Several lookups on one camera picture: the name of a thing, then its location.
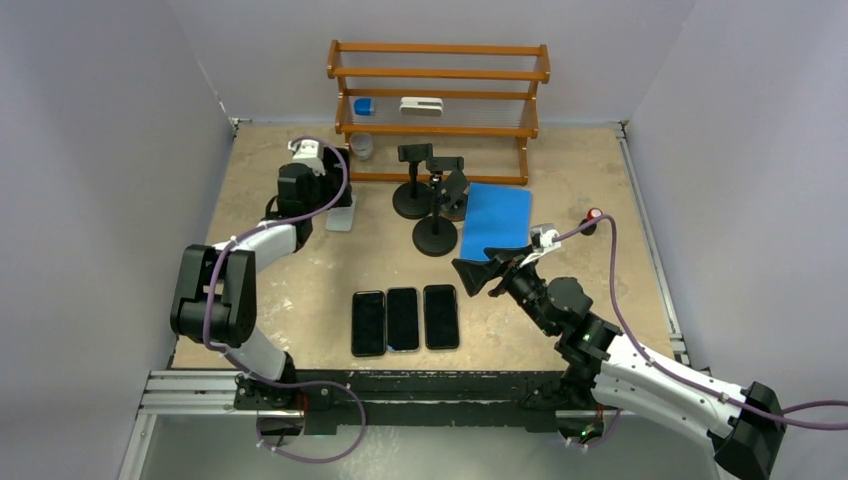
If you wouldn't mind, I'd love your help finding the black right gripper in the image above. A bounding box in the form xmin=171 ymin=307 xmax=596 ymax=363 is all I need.
xmin=452 ymin=244 xmax=556 ymax=336

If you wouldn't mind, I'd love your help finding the black phone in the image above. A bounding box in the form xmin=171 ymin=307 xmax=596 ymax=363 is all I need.
xmin=386 ymin=287 xmax=420 ymax=352
xmin=332 ymin=147 xmax=353 ymax=209
xmin=423 ymin=285 xmax=460 ymax=350

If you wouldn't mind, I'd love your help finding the black round-base phone stand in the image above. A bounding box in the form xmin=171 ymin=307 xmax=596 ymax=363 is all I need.
xmin=392 ymin=143 xmax=433 ymax=220

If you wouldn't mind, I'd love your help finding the black smartphone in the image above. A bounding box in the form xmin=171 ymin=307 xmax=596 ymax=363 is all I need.
xmin=351 ymin=291 xmax=386 ymax=357

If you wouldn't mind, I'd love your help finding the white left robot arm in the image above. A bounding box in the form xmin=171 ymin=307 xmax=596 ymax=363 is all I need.
xmin=170 ymin=146 xmax=352 ymax=409

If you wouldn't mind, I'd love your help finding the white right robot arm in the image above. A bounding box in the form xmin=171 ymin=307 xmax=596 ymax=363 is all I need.
xmin=451 ymin=247 xmax=786 ymax=479

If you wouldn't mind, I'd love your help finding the white folding phone stand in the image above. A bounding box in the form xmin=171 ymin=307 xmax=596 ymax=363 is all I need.
xmin=325 ymin=195 xmax=357 ymax=232

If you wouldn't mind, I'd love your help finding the blue rectangular mat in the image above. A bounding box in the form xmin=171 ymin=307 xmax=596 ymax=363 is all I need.
xmin=459 ymin=183 xmax=532 ymax=261

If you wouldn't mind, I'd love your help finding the clear plastic cup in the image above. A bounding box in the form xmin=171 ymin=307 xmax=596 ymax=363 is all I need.
xmin=349 ymin=132 xmax=374 ymax=161

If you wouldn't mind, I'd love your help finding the blue small box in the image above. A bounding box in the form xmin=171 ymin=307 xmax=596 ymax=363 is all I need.
xmin=353 ymin=97 xmax=376 ymax=117

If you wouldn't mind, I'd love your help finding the red capped black bottle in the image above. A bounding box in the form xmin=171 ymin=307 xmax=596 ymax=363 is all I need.
xmin=579 ymin=208 xmax=603 ymax=236

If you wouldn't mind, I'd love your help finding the orange wooden shelf rack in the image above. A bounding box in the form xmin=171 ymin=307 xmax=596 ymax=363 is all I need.
xmin=326 ymin=40 xmax=552 ymax=186

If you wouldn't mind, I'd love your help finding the white rectangular device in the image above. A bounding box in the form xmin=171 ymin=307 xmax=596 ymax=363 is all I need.
xmin=398 ymin=96 xmax=444 ymax=117

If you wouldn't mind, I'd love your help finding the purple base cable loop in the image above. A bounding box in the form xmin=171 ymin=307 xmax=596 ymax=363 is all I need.
xmin=254 ymin=380 xmax=369 ymax=465

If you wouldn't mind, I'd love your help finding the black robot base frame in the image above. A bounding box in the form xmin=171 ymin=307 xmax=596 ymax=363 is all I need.
xmin=135 ymin=368 xmax=713 ymax=439

